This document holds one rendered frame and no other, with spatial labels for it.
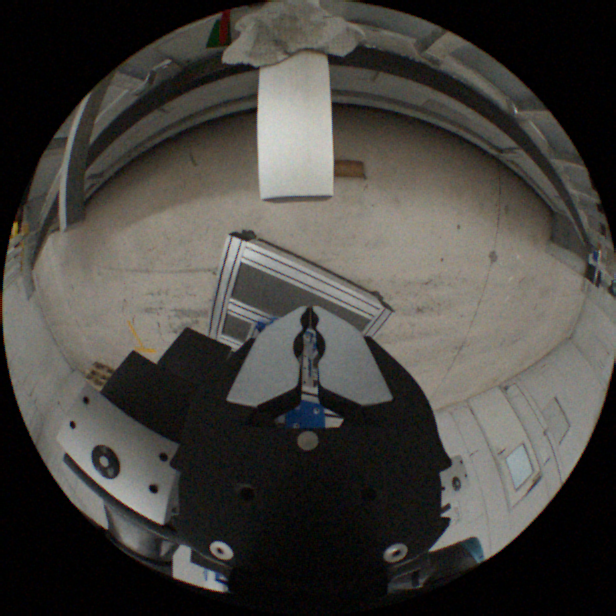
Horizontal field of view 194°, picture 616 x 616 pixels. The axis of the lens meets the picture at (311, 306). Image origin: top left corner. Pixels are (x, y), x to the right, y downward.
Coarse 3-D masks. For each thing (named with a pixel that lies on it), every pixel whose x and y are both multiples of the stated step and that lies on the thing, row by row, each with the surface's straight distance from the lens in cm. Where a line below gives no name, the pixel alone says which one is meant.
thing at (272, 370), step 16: (288, 320) 11; (304, 320) 12; (272, 336) 10; (288, 336) 9; (256, 352) 9; (272, 352) 9; (288, 352) 8; (256, 368) 8; (272, 368) 8; (288, 368) 8; (240, 384) 8; (256, 384) 8; (272, 384) 7; (288, 384) 7; (240, 400) 7; (256, 400) 7; (272, 400) 7; (288, 400) 8; (272, 416) 8
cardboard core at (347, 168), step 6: (336, 162) 90; (342, 162) 91; (348, 162) 91; (354, 162) 92; (360, 162) 93; (336, 168) 89; (342, 168) 90; (348, 168) 90; (354, 168) 91; (360, 168) 91; (336, 174) 91; (342, 174) 91; (348, 174) 91; (354, 174) 92; (360, 174) 92
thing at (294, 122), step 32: (288, 0) 20; (288, 64) 11; (320, 64) 11; (288, 96) 9; (320, 96) 9; (288, 128) 8; (320, 128) 8; (288, 160) 8; (320, 160) 8; (288, 192) 8; (320, 192) 8
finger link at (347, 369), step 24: (312, 312) 12; (336, 336) 9; (360, 336) 9; (336, 360) 8; (360, 360) 8; (336, 384) 7; (360, 384) 7; (384, 384) 8; (336, 408) 8; (360, 408) 7
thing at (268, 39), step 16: (304, 0) 15; (256, 16) 15; (272, 16) 16; (288, 16) 13; (304, 16) 14; (320, 16) 13; (256, 32) 11; (272, 32) 11; (288, 32) 12; (304, 32) 12; (320, 32) 12; (336, 32) 12; (352, 32) 12; (240, 48) 12; (256, 48) 11; (272, 48) 11; (288, 48) 11; (320, 48) 11; (336, 48) 11; (352, 48) 12; (256, 64) 11
